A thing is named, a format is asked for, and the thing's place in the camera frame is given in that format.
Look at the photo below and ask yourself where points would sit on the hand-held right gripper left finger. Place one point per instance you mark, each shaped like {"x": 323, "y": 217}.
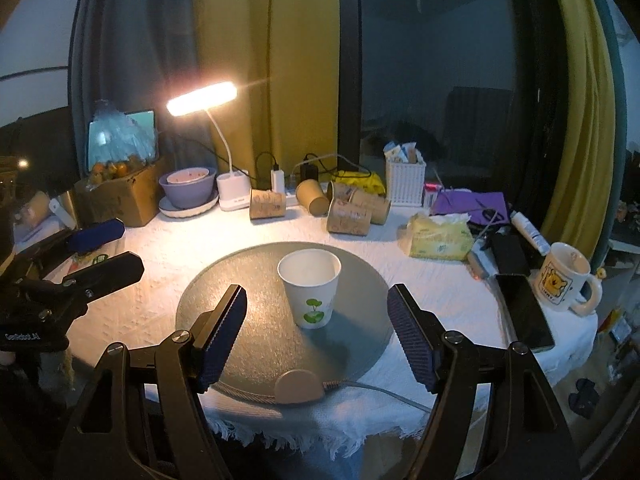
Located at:
{"x": 225, "y": 332}

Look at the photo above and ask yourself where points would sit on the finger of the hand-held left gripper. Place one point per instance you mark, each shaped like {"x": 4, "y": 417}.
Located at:
{"x": 110, "y": 269}
{"x": 97, "y": 232}

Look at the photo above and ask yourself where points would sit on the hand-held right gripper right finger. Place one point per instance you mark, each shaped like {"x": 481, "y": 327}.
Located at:
{"x": 407, "y": 332}

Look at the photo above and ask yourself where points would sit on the white paper cup green print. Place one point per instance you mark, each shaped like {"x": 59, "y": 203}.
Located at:
{"x": 310, "y": 292}

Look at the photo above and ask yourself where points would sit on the brown paper cup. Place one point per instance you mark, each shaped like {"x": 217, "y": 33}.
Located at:
{"x": 267, "y": 205}
{"x": 374, "y": 207}
{"x": 312, "y": 197}
{"x": 348, "y": 219}
{"x": 341, "y": 191}

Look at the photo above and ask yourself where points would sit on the cardboard box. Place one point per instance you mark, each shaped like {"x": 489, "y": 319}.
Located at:
{"x": 125, "y": 201}

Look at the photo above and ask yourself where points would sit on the pile of orange fruits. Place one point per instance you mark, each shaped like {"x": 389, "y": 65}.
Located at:
{"x": 115, "y": 167}

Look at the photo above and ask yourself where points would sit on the round grey glass warming plate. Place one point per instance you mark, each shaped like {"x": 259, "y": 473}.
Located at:
{"x": 255, "y": 265}

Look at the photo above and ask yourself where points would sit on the beige plate controller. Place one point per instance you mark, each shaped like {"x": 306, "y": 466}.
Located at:
{"x": 298, "y": 387}

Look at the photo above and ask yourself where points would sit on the purple bowl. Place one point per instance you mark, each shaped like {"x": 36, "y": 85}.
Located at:
{"x": 187, "y": 196}

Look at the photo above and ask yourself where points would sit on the yellow green tissue pack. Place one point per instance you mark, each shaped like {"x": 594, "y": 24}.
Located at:
{"x": 437, "y": 240}

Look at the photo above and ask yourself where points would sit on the white plate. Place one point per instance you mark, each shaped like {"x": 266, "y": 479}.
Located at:
{"x": 192, "y": 211}

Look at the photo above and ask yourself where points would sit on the grey device red light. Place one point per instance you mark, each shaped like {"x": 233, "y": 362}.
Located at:
{"x": 479, "y": 265}

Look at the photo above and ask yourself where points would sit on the clear plastic bag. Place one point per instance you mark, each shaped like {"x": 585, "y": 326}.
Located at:
{"x": 117, "y": 135}

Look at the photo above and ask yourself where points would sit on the pink bowl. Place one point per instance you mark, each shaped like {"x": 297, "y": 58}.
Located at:
{"x": 187, "y": 176}

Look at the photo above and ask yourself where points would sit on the black smartphone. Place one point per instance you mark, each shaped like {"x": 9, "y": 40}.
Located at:
{"x": 525, "y": 312}

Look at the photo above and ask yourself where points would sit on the teal screen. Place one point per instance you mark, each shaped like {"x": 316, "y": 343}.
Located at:
{"x": 144, "y": 121}

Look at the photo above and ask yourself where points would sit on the black case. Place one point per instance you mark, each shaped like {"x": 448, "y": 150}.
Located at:
{"x": 510, "y": 255}

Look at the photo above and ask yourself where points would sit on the purple pouch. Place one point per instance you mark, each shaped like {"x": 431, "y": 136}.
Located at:
{"x": 460, "y": 205}

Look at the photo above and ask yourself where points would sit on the small red white box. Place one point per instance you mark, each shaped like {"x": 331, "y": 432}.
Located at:
{"x": 432, "y": 195}

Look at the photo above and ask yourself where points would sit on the white woven basket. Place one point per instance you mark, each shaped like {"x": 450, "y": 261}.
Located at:
{"x": 405, "y": 185}

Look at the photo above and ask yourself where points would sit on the yellow plastic bag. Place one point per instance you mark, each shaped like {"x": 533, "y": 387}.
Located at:
{"x": 360, "y": 182}

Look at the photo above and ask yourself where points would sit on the white tube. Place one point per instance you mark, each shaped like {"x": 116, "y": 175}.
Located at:
{"x": 530, "y": 232}

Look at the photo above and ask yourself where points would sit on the white charger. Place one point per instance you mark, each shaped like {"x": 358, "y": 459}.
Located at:
{"x": 278, "y": 181}

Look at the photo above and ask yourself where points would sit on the white mug yellow bear print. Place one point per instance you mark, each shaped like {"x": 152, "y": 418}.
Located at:
{"x": 560, "y": 280}

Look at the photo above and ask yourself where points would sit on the white desk lamp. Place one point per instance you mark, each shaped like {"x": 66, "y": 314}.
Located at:
{"x": 202, "y": 99}

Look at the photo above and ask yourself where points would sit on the packets in basket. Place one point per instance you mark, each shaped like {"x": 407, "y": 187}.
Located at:
{"x": 402, "y": 152}

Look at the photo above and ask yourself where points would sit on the black charger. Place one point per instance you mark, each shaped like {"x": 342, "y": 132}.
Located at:
{"x": 309, "y": 173}

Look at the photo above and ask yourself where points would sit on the dark blue slipper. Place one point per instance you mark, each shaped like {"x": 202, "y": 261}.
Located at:
{"x": 582, "y": 397}

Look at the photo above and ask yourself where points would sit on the grey blue curtain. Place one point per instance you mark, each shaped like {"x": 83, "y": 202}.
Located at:
{"x": 135, "y": 35}

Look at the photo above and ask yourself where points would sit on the yellow curtain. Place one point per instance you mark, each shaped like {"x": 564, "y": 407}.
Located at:
{"x": 275, "y": 60}
{"x": 575, "y": 110}

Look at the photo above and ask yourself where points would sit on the black window frame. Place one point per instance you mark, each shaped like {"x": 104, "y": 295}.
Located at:
{"x": 350, "y": 60}

